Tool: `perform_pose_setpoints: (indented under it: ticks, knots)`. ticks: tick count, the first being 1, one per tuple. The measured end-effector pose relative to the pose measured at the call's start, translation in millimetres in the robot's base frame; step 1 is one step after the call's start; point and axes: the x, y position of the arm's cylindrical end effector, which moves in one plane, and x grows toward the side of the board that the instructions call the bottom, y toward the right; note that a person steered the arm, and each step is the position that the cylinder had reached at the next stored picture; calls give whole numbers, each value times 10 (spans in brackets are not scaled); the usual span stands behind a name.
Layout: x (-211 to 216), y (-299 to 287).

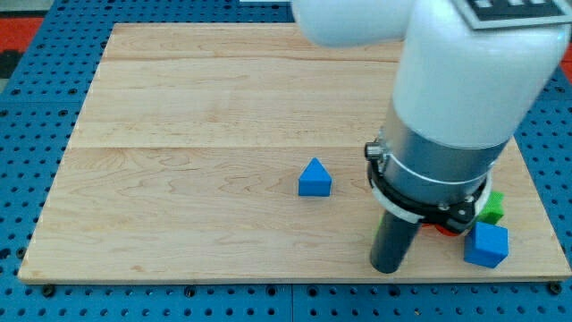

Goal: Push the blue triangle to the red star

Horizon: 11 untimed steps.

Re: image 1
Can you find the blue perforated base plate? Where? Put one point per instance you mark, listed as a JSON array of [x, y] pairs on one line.
[[55, 47]]

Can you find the blue cube block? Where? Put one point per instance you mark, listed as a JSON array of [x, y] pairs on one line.
[[486, 245]]

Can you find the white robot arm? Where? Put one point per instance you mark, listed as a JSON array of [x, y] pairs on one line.
[[468, 74]]

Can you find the wooden board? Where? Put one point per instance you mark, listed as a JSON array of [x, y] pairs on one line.
[[183, 168]]

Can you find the green block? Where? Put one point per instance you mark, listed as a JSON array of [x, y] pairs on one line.
[[493, 210]]

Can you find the red star block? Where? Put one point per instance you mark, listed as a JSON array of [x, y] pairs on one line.
[[440, 229]]

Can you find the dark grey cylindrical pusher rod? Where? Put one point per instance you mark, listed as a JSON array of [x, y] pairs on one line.
[[391, 243]]

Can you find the black and white fiducial tag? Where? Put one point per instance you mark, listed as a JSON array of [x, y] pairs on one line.
[[503, 14]]

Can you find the blue triangle block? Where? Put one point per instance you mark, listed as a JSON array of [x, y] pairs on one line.
[[315, 181]]

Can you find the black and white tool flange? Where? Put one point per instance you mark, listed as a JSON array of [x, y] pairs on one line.
[[453, 217]]

